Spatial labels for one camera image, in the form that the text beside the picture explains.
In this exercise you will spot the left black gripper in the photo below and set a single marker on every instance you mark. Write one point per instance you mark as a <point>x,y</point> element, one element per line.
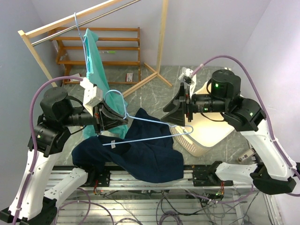
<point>99,123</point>

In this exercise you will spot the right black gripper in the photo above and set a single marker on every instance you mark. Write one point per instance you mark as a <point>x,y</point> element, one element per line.
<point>176,112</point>

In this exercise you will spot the light blue wire hanger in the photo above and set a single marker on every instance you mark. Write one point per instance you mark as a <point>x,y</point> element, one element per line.
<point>145,129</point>

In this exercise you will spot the navy blue t shirt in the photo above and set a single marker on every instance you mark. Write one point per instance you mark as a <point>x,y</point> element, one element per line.
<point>151,161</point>

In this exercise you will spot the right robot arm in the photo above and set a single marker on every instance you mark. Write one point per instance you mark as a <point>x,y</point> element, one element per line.
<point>276,172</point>

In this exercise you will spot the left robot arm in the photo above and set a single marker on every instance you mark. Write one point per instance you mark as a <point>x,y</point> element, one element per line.
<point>39,152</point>

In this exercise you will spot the teal t shirt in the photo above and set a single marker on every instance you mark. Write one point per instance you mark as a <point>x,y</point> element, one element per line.
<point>97,73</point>

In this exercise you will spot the light blue hanger with teal shirt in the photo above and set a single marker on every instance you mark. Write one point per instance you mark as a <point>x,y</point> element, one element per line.
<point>83,44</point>

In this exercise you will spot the wooden shoe shelf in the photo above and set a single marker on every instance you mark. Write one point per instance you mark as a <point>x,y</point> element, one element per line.
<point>112,56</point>

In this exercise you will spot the small device on table edge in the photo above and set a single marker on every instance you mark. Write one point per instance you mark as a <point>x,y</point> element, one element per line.
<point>246,155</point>

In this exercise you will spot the wooden clothes rack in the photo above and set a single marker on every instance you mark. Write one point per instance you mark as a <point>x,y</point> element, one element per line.
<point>57,28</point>

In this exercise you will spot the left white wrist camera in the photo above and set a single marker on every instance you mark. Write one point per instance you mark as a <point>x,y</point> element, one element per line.
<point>93,95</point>

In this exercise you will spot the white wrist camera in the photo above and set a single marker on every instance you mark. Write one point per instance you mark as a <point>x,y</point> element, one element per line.
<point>189,79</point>
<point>93,95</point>

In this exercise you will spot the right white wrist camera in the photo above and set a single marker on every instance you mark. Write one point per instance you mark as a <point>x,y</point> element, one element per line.
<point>189,79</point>

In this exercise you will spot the aluminium rail frame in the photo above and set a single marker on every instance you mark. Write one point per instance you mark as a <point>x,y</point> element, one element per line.
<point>115,197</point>

